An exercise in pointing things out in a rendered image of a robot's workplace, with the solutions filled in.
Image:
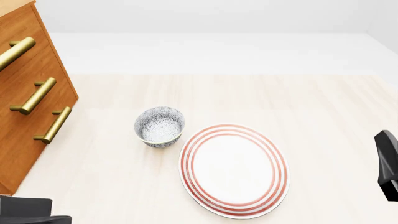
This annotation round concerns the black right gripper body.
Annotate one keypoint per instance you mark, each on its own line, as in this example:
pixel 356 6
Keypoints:
pixel 390 190

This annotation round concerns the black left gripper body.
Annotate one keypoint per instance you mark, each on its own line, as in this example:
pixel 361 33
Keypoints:
pixel 34 220

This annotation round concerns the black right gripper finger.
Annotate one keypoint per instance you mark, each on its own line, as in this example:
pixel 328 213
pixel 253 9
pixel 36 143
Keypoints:
pixel 388 156

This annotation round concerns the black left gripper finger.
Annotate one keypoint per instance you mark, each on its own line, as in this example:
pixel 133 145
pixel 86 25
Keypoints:
pixel 25 206

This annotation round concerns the grey patterned bowl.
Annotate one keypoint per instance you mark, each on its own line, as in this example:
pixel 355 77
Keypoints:
pixel 160 128

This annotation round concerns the wooden cabinet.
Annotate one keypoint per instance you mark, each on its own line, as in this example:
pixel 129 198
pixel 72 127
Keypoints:
pixel 12 168

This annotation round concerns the wooden drawer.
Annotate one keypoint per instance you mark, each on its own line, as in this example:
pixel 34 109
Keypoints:
pixel 18 86
pixel 21 154
pixel 21 28

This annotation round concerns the white plate with red rings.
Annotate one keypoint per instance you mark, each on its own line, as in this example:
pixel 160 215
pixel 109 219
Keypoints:
pixel 234 171

